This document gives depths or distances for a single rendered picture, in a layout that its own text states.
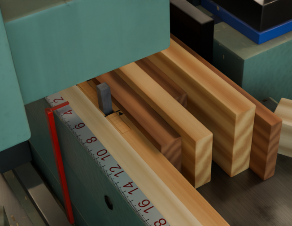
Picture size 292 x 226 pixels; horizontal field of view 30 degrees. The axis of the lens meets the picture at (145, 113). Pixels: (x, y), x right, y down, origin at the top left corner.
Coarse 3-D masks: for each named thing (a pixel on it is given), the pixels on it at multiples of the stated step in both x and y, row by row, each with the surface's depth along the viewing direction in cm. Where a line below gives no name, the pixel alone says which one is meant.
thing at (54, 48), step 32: (0, 0) 37; (32, 0) 37; (64, 0) 37; (96, 0) 38; (128, 0) 39; (160, 0) 41; (32, 32) 36; (64, 32) 38; (96, 32) 39; (128, 32) 41; (160, 32) 43; (32, 64) 38; (64, 64) 39; (96, 64) 41; (32, 96) 39
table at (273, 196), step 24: (48, 144) 52; (216, 168) 48; (288, 168) 47; (72, 192) 51; (216, 192) 46; (240, 192) 46; (264, 192) 45; (288, 192) 45; (96, 216) 47; (240, 216) 44; (264, 216) 44; (288, 216) 43
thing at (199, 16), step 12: (180, 0) 51; (180, 12) 50; (192, 12) 49; (180, 24) 51; (192, 24) 49; (204, 24) 48; (180, 36) 52; (192, 36) 50; (204, 36) 49; (192, 48) 50; (204, 48) 50
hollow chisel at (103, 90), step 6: (102, 84) 47; (96, 90) 47; (102, 90) 46; (108, 90) 47; (102, 96) 47; (108, 96) 47; (102, 102) 47; (108, 102) 47; (102, 108) 48; (108, 108) 48; (108, 114) 48
